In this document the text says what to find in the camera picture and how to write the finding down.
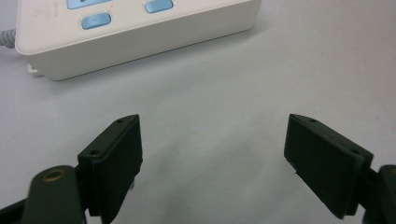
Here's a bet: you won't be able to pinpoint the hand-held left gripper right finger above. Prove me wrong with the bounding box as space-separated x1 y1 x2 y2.
283 113 375 220

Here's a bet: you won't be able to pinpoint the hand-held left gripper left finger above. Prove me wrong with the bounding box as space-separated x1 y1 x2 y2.
77 114 144 224

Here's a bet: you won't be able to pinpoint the white power strip blue buttons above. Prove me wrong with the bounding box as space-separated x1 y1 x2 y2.
14 0 263 82

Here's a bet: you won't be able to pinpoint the grey power strip cable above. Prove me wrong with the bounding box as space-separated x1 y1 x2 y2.
0 28 17 49

